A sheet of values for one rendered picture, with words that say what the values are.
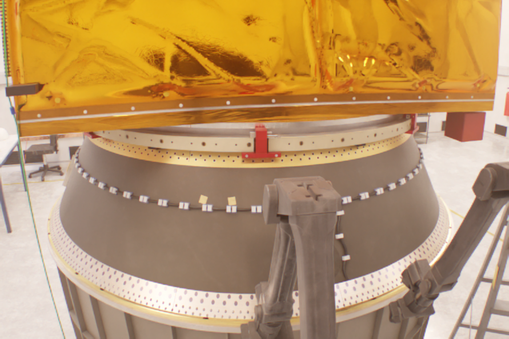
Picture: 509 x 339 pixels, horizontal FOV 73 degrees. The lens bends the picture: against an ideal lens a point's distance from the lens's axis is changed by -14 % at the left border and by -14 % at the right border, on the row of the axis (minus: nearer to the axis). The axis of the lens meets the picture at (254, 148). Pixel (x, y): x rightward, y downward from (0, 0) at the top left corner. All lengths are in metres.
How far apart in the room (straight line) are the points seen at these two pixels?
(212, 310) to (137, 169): 0.57
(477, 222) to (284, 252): 0.44
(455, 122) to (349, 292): 0.97
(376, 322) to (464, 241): 0.70
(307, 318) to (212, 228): 0.78
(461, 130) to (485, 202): 1.05
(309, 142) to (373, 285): 0.56
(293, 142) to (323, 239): 0.76
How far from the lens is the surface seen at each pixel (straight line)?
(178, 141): 1.32
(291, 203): 0.55
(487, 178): 0.84
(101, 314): 1.69
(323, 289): 0.58
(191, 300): 1.34
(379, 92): 1.52
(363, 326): 1.54
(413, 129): 1.76
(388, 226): 1.53
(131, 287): 1.44
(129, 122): 1.29
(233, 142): 1.28
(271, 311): 0.90
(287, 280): 0.80
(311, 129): 1.36
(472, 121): 1.93
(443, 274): 1.05
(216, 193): 1.32
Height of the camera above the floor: 2.03
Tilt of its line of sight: 16 degrees down
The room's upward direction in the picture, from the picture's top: straight up
